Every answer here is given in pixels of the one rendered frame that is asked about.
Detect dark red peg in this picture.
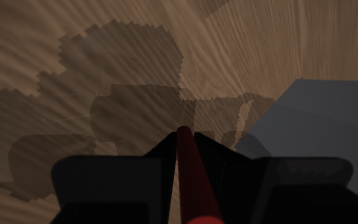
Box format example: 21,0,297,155
176,126,225,224

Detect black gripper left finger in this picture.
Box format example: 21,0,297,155
51,132,177,224

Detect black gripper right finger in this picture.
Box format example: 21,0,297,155
194,132,354,224

